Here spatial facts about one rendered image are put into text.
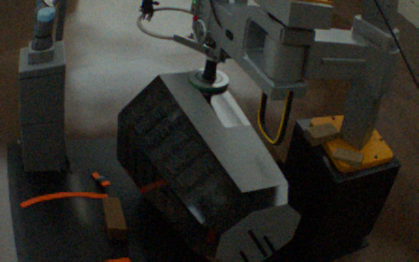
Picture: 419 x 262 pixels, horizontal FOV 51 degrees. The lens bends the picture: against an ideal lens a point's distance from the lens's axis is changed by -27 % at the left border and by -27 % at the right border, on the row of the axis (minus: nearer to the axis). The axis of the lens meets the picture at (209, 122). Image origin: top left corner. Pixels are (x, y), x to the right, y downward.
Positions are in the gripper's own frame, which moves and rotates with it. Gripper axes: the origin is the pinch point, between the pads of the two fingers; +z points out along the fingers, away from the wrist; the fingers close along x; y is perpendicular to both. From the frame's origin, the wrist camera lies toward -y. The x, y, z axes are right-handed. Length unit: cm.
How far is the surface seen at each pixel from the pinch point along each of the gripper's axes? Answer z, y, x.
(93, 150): 81, 57, 9
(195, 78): -4, 41, 75
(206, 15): -48, 44, 77
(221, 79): -4, 30, 85
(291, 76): -53, 70, 141
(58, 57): -4, 84, -7
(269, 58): -58, 73, 131
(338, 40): -71, 44, 153
